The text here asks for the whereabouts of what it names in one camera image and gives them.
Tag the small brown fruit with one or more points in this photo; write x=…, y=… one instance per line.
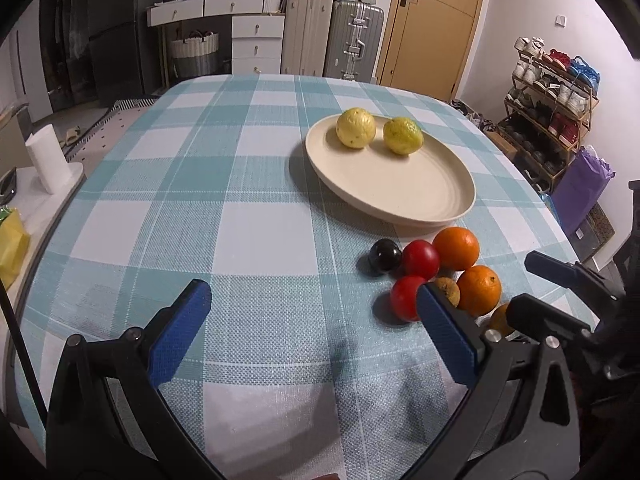
x=448, y=290

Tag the wooden shoe rack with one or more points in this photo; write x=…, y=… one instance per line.
x=545, y=110

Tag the beige suitcase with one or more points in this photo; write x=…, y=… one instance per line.
x=307, y=35

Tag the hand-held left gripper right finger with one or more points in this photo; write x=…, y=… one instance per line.
x=445, y=335

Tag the black plum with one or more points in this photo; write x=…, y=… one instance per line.
x=385, y=256

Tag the white tray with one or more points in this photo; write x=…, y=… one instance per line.
x=30, y=200

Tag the round yellow guava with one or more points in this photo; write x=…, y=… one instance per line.
x=356, y=128

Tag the beige slipper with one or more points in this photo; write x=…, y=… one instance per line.
x=70, y=135

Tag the shoes beside door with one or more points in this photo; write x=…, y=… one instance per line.
x=472, y=116

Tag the purple bag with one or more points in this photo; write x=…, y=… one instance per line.
x=582, y=190

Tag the teal checked tablecloth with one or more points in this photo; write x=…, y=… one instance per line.
x=225, y=210

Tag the patterned gift bag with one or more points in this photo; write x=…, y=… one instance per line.
x=597, y=225

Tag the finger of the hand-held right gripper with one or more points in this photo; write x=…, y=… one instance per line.
x=550, y=266
x=540, y=312

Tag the cream round plate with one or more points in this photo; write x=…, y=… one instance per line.
x=400, y=185

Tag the black cabinet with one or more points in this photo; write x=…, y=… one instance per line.
x=100, y=30

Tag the silver suitcase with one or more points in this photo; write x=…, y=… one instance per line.
x=354, y=42

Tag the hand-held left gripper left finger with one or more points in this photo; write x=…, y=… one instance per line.
x=180, y=332

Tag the small orange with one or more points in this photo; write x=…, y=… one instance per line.
x=500, y=321

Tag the white drawer dresser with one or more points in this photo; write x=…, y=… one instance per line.
x=255, y=35

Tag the white paper towel roll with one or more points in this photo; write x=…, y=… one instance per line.
x=47, y=157

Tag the red tomato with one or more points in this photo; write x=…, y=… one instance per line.
x=421, y=258
x=405, y=297

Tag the plain orange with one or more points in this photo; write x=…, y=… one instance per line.
x=456, y=248

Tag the orange with dark specks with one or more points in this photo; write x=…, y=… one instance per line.
x=479, y=291

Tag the dotted floor rug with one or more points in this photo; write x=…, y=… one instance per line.
x=115, y=115

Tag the wooden door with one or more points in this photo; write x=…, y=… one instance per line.
x=430, y=25

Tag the yellow-green guava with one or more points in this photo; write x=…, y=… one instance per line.
x=402, y=136

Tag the woven laundry basket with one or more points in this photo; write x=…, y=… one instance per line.
x=195, y=55

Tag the yellow bag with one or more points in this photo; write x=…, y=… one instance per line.
x=12, y=250

